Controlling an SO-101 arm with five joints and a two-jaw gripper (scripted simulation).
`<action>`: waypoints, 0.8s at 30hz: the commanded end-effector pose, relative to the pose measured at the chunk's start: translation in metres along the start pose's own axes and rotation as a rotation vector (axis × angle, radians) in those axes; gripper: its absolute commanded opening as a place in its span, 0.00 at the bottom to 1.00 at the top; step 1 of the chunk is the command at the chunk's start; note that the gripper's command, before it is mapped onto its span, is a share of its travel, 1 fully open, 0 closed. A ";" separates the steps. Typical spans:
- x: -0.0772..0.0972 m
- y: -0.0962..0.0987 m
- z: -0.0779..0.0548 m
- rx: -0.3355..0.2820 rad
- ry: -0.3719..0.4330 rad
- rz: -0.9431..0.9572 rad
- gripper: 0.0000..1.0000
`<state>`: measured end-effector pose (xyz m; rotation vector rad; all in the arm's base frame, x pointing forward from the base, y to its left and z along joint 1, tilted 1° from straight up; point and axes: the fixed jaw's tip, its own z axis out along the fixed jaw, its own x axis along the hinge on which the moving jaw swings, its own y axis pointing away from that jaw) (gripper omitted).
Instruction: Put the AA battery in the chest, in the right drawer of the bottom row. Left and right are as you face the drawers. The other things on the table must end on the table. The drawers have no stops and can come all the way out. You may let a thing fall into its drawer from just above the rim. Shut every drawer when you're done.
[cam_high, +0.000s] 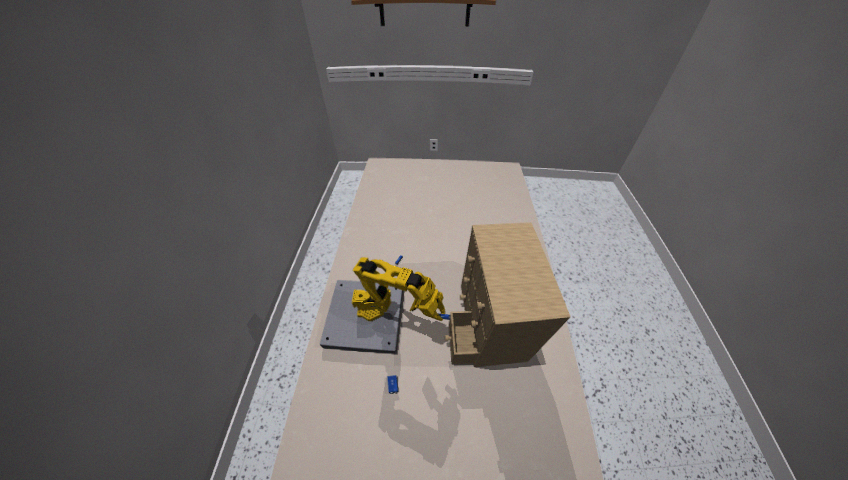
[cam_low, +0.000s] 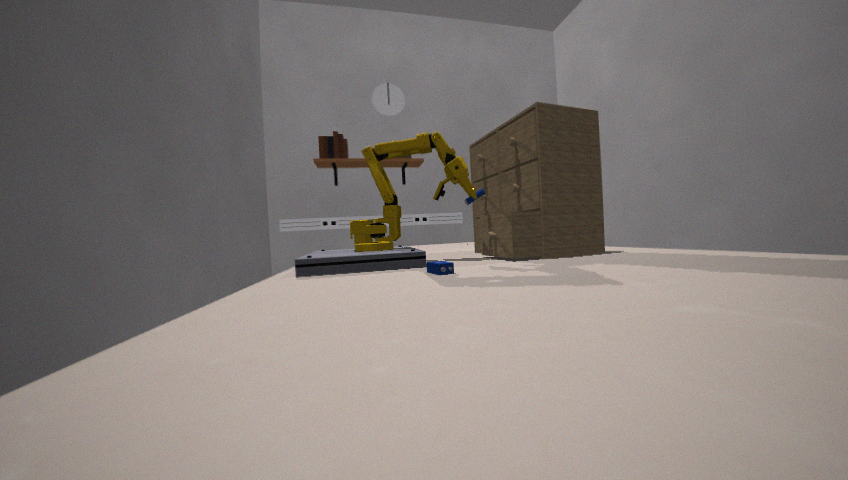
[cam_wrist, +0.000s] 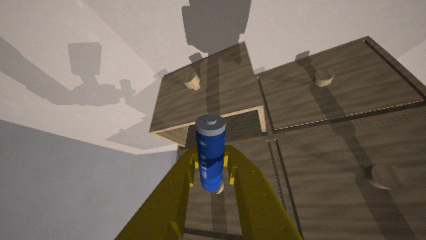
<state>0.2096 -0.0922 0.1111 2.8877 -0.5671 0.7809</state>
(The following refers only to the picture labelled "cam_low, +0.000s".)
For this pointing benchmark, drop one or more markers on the brown wooden chest of drawers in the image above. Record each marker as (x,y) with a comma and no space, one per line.
(570,180)

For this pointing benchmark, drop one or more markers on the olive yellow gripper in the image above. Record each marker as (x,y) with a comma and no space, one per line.
(456,175)

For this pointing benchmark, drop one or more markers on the blue battery with grey end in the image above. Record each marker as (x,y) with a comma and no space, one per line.
(470,199)

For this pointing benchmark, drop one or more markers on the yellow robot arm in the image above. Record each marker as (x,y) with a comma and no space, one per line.
(365,230)

